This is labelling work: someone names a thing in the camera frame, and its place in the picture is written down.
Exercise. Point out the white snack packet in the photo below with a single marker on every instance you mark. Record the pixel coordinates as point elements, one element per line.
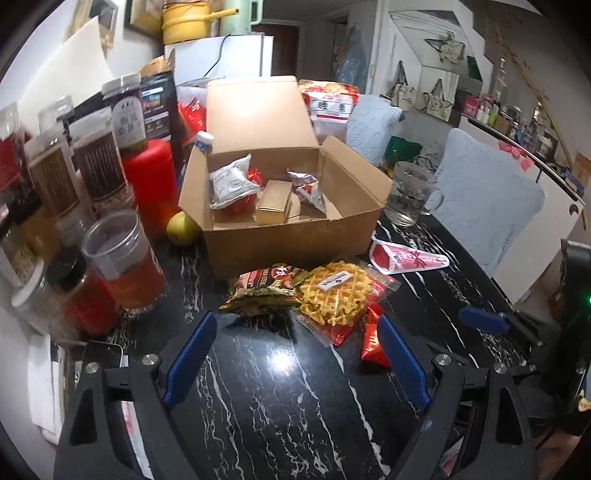
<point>231,182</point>

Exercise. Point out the green kettle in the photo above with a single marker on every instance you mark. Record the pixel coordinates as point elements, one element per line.
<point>242,14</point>

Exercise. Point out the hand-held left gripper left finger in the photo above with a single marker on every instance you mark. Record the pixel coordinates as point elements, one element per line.
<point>189,360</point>

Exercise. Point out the pink bow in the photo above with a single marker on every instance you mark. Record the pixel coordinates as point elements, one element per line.
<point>512,150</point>

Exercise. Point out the red tea packet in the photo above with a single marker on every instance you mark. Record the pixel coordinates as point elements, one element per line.
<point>191,113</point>

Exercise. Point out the red canister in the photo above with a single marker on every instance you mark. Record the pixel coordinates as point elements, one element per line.
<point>150,184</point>

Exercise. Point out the brown cardboard box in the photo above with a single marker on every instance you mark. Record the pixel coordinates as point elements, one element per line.
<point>258,124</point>

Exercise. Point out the blue plastic bag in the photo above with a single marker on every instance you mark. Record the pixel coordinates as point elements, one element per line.
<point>353,60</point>

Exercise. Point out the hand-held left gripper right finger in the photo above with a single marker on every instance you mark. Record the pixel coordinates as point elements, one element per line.
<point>401,364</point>

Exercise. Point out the row of cosmetic bottles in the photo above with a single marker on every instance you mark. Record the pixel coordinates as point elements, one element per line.
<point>521,124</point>

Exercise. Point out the white foam board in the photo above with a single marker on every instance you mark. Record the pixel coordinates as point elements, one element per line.
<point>69,74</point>

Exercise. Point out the red cone snack packet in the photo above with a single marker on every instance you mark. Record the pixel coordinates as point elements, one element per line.
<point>406,256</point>

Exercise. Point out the canvas tote bag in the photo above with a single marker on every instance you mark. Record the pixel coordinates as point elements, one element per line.
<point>436,101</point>
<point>404,92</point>

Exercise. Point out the yellow pot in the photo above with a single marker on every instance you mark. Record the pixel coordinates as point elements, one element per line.
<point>184,21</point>

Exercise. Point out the white fridge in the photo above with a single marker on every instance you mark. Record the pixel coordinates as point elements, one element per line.
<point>217,60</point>

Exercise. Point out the white paper sheets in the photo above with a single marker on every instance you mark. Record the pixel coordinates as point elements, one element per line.
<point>44,387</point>

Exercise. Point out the red cashew bag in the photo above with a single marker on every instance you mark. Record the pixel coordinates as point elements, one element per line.
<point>330,106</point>

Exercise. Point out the black pouch bag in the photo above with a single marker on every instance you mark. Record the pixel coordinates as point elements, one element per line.
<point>159,110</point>

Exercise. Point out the glass mug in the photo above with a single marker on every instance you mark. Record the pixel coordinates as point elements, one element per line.
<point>408,194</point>

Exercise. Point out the small white blue bottle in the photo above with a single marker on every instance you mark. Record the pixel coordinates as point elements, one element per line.
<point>204,143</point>

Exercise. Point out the dark green red snack packet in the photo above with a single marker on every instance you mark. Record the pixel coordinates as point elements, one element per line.
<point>263,288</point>

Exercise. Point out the wooden board piece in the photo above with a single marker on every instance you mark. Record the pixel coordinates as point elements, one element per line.
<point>157,64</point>

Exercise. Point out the cluster of clear food jars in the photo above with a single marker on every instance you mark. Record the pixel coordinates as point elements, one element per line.
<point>92,184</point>

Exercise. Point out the silver red snack packet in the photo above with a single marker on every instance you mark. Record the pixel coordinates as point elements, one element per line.
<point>307,189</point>

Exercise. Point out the gold rectangular box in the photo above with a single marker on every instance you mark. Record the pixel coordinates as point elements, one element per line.
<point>274,203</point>

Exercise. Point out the cream intercom panel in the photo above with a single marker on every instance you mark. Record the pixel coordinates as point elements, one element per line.
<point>99,21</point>

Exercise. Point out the green bag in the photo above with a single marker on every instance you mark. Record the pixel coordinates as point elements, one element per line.
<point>404,147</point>

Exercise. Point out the brown door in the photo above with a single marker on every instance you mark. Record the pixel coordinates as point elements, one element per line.
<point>284,48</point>

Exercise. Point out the yellow green pear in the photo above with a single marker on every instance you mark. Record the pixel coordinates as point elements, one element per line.
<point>182,228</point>

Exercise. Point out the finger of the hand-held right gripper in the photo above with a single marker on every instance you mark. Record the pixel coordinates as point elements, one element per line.
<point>542,376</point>
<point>482,319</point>

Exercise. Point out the framed picture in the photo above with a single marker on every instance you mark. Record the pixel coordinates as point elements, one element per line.
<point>141,14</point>

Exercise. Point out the light blue chair cushion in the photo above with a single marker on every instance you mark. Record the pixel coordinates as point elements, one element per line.
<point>371,129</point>
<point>485,198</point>

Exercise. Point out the waffle in clear wrapper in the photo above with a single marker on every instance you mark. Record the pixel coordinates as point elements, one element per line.
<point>383,284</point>

